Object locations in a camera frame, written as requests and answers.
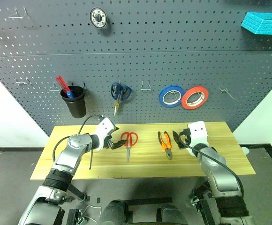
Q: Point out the round silver black filter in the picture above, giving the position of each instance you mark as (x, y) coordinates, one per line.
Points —
(98, 17)

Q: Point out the black plastic cup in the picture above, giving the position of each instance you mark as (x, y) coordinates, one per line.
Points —
(76, 107)

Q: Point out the blue marker pen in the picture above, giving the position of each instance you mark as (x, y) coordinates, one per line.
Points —
(70, 94)

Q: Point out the small white round object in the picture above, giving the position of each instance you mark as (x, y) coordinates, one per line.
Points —
(245, 150)

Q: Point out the orange black pliers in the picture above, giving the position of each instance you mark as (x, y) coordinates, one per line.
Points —
(166, 147)

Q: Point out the red tape roll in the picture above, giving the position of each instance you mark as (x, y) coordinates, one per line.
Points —
(184, 100)

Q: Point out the teal brick pattern foam block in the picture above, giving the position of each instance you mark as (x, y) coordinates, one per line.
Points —
(263, 24)

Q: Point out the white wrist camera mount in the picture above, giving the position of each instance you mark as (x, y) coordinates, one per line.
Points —
(198, 133)
(104, 131)

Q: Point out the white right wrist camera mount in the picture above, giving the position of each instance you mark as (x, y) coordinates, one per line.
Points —
(198, 133)

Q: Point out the blue tape roll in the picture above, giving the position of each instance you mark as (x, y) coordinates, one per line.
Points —
(161, 97)

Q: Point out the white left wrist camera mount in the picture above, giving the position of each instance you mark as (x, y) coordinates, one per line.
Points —
(104, 131)

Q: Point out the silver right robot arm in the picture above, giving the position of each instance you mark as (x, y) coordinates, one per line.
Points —
(220, 178)

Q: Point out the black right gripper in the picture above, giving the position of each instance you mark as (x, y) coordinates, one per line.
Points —
(188, 140)

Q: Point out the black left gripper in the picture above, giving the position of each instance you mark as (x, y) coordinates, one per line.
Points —
(108, 143)

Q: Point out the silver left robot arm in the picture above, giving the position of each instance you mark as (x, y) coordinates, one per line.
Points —
(68, 159)

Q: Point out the black table leg strut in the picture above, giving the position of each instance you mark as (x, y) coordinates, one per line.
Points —
(77, 193)
(202, 206)

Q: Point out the grey rounded leg cover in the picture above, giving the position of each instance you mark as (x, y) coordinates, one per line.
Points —
(113, 213)
(171, 214)

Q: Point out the dark grey perforated pegboard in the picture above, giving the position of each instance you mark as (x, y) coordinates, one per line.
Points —
(150, 47)

